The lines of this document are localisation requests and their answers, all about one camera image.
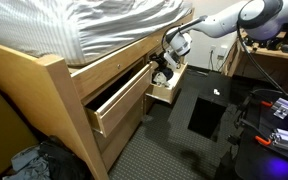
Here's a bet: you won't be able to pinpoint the grey blue floor garment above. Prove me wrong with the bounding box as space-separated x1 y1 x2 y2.
2 143 53 180

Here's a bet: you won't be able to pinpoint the crumpled grey white garment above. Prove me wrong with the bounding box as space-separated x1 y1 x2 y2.
152 71 170 88

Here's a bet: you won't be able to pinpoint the wooden bed frame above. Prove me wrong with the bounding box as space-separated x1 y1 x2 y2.
0 8 196 180

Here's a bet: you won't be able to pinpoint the black headphones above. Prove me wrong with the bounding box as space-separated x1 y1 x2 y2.
243 32 272 50

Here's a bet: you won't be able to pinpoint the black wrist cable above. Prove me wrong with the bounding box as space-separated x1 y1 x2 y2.
162 14 209 51

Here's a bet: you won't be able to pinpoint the silver metal bracket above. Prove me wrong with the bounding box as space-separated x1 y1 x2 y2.
271 97 288 120

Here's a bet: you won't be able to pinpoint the crumpled clothes pile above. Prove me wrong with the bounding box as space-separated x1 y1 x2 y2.
37 135 90 180

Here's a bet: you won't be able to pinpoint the black computer tower case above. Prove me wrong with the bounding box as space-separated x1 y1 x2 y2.
187 70 232 143

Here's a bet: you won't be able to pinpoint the plain wooden drawer front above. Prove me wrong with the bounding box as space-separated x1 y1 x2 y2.
94 95 145 154
100 108 145 172

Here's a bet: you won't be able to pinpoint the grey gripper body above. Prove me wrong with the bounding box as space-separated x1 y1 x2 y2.
163 49 185 72

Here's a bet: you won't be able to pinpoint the dark navy garment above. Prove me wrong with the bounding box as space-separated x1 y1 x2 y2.
159 67 174 81

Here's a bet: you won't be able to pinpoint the tan furniture panel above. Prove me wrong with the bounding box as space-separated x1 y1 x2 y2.
0 71 41 180

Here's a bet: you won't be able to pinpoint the white power adapter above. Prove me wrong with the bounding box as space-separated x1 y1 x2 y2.
217 44 229 58

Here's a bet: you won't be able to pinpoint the mattress with white sheet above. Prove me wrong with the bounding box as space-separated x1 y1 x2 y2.
0 0 193 68

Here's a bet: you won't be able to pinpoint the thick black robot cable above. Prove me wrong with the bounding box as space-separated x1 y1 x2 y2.
236 0 288 116

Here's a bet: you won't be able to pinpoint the wooden drawer with grey cloth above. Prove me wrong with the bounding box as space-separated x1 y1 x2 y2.
145 61 189 105

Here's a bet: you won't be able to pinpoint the wooden desk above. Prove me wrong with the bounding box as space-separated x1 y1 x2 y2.
222 29 288 79

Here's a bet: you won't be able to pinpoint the wooden drawer with black clothes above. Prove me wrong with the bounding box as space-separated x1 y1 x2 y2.
84 60 154 138

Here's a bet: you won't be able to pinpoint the black robot table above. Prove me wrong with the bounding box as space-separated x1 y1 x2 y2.
213 89 288 180

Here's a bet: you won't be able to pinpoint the orange handled clamp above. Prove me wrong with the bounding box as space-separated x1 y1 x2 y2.
238 118 272 147
242 94 274 113

